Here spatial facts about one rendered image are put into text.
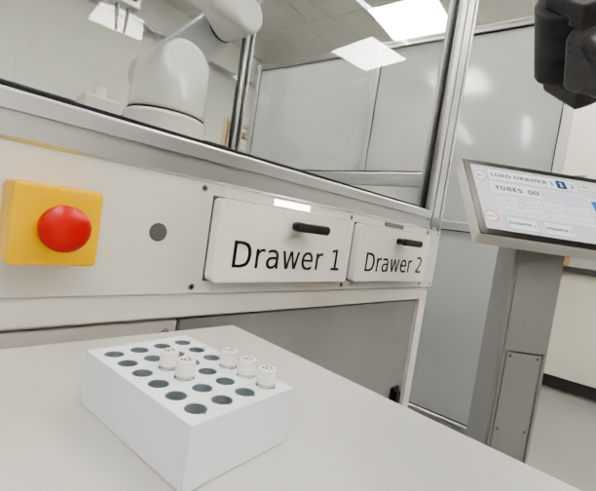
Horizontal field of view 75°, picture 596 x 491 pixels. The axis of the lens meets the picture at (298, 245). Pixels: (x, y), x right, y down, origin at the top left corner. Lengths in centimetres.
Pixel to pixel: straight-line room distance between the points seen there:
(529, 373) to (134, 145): 130
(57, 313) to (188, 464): 28
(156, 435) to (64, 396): 11
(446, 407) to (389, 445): 198
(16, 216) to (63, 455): 20
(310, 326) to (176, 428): 51
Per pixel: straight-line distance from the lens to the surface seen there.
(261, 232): 55
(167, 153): 49
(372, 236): 76
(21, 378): 38
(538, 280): 140
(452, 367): 223
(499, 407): 146
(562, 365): 347
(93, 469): 27
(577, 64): 47
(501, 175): 139
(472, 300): 215
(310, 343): 73
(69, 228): 38
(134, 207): 47
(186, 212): 50
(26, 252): 40
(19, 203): 40
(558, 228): 134
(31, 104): 44
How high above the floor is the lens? 91
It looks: 3 degrees down
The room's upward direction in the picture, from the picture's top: 8 degrees clockwise
